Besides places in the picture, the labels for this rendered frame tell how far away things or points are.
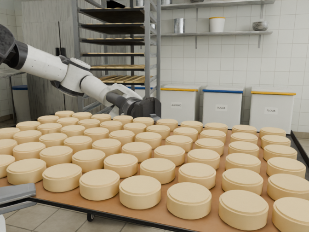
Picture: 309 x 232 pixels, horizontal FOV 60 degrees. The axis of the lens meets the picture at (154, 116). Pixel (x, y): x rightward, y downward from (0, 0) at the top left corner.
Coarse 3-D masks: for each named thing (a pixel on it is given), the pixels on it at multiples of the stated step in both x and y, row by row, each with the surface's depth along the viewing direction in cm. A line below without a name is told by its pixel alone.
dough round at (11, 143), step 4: (0, 140) 48; (4, 140) 48; (8, 140) 48; (12, 140) 48; (0, 144) 46; (4, 144) 46; (8, 144) 46; (12, 144) 46; (16, 144) 47; (0, 148) 44; (4, 148) 45; (8, 148) 45; (12, 148) 46; (0, 152) 44; (4, 152) 45; (8, 152) 45; (12, 152) 46
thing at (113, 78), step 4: (108, 76) 215; (112, 76) 217; (116, 76) 215; (120, 76) 220; (124, 76) 214; (128, 76) 220; (132, 76) 214; (136, 76) 220; (140, 76) 214; (144, 76) 224; (152, 76) 224; (104, 80) 181; (108, 80) 187; (112, 80) 181; (116, 80) 184; (120, 80) 181; (124, 80) 181; (128, 80) 181; (132, 80) 181; (136, 80) 191; (140, 80) 181; (144, 80) 185
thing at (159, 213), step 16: (224, 144) 52; (224, 160) 44; (176, 176) 38; (48, 192) 34; (64, 192) 34; (96, 208) 30; (112, 208) 30; (128, 208) 30; (160, 208) 30; (272, 208) 31; (176, 224) 28; (192, 224) 28; (208, 224) 28; (224, 224) 28; (272, 224) 28
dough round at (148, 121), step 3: (138, 117) 66; (141, 117) 66; (144, 117) 66; (147, 117) 66; (135, 120) 63; (138, 120) 63; (141, 120) 63; (144, 120) 63; (147, 120) 63; (150, 120) 63; (153, 120) 64; (144, 123) 62; (147, 123) 62; (150, 123) 63; (153, 123) 64; (147, 126) 62
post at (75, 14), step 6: (72, 0) 163; (72, 6) 164; (72, 12) 164; (78, 12) 167; (78, 18) 167; (78, 30) 167; (78, 36) 168; (78, 42) 168; (78, 48) 169; (78, 54) 170; (78, 96) 176; (78, 102) 176; (78, 108) 177
